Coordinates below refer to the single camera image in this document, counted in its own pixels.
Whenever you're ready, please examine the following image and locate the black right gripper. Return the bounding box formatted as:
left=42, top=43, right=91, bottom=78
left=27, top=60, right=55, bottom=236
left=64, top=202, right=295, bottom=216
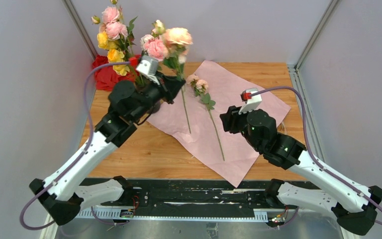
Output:
left=219, top=103, right=261, bottom=152

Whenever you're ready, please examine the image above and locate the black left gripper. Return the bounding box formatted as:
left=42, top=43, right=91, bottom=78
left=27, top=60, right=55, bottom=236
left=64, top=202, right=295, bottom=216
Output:
left=131, top=71, right=186, bottom=122

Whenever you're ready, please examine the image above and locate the cream ribbon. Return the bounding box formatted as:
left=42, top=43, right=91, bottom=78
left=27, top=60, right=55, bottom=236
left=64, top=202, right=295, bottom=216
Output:
left=278, top=122, right=287, bottom=134

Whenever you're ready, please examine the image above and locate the peach rose stem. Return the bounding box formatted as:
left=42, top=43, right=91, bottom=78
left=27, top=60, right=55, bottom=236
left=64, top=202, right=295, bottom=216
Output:
left=186, top=74, right=225, bottom=161
left=151, top=19, right=194, bottom=134
left=91, top=15, right=106, bottom=33

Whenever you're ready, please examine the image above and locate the yellow rose bunch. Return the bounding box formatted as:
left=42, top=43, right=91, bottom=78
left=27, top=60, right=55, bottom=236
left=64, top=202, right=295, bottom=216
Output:
left=96, top=31, right=132, bottom=77

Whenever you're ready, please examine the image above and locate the pink rose stem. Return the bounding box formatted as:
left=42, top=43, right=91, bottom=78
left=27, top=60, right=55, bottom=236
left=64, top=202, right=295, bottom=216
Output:
left=140, top=33, right=171, bottom=68
left=99, top=0, right=138, bottom=81

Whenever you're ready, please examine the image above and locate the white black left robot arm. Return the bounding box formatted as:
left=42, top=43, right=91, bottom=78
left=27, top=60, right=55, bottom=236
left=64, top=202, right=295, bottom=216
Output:
left=29, top=73, right=186, bottom=226

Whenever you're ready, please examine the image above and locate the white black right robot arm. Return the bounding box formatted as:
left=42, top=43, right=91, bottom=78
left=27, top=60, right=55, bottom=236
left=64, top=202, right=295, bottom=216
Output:
left=220, top=106, right=382, bottom=236

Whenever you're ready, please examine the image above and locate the black vase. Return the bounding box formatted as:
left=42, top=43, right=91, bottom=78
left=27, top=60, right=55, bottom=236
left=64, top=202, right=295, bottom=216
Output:
left=136, top=84, right=162, bottom=114

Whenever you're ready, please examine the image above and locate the red crumpled cloth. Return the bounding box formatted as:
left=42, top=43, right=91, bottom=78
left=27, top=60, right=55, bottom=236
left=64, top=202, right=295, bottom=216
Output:
left=92, top=55, right=141, bottom=92

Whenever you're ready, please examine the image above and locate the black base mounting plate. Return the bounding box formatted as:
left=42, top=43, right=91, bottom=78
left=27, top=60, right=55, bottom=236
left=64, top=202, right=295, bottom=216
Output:
left=80, top=179, right=286, bottom=222

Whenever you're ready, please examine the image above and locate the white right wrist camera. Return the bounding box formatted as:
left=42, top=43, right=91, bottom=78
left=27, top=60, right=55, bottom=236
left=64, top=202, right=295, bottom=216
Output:
left=238, top=88, right=262, bottom=115

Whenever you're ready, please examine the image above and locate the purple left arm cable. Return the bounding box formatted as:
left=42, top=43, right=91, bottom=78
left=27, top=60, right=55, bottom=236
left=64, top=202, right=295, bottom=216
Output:
left=19, top=56, right=139, bottom=231

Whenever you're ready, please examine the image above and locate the aluminium frame rail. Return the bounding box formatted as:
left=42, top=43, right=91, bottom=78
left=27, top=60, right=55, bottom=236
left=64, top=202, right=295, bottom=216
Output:
left=51, top=185, right=352, bottom=222

